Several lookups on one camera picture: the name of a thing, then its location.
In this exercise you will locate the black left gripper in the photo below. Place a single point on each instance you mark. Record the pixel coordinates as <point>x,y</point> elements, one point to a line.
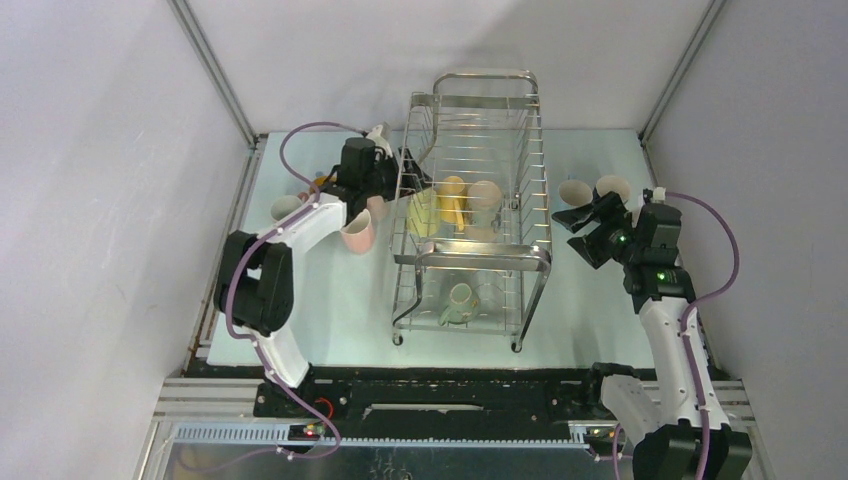
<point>413,178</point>

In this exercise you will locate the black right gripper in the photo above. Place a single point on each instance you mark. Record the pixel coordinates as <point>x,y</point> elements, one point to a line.
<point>610,211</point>

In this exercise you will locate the pale yellow faceted mug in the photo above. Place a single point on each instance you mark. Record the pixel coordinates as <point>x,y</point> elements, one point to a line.
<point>423,216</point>

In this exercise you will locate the light blue faceted mug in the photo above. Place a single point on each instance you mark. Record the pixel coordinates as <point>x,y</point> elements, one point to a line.
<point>575,193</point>

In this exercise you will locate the black mug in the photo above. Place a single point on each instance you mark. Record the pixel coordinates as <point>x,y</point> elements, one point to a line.
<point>613,184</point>

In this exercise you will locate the pink faceted mug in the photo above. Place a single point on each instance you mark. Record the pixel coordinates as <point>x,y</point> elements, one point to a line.
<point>359,235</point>

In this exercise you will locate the salmon dotted mug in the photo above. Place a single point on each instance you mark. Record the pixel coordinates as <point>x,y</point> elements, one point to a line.
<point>286,205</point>

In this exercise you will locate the iridescent pale pink mug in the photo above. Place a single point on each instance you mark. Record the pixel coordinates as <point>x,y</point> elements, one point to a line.
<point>377,207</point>

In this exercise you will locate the blue butterfly mug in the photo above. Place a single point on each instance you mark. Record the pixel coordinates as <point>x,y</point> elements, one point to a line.
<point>320,181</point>

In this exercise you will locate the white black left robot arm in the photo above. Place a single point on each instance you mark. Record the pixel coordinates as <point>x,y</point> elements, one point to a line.
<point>256,280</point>

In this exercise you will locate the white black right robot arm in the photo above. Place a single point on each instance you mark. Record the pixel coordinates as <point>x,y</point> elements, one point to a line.
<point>687,435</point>

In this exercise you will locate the orange yellow mug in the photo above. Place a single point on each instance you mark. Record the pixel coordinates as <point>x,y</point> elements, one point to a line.
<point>451,195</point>

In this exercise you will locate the cream seahorse pattern mug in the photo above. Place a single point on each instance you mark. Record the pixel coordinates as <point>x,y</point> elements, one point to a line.
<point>484,201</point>

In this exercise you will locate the green mug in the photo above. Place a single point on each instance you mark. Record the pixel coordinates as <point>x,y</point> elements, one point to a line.
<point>462,306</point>

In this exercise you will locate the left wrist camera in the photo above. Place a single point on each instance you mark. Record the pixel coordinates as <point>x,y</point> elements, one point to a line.
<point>380,135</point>

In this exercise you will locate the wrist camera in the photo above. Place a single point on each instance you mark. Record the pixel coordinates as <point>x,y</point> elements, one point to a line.
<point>380,135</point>
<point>653,196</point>

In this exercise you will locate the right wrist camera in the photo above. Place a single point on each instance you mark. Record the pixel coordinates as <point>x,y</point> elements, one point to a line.
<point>653,196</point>

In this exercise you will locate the metal wire dish rack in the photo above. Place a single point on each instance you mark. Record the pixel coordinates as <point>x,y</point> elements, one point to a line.
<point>480,124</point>

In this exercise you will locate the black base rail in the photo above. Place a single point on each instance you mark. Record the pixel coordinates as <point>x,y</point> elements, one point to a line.
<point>444,404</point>

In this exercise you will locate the aluminium frame post right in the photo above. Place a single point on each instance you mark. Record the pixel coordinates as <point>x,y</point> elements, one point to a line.
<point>680,70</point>

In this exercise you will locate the aluminium frame post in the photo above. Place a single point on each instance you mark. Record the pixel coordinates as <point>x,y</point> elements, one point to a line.
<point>204,50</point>
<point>680,70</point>

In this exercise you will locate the aluminium frame post left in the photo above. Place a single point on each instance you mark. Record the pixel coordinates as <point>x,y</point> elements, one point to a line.
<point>204,50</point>

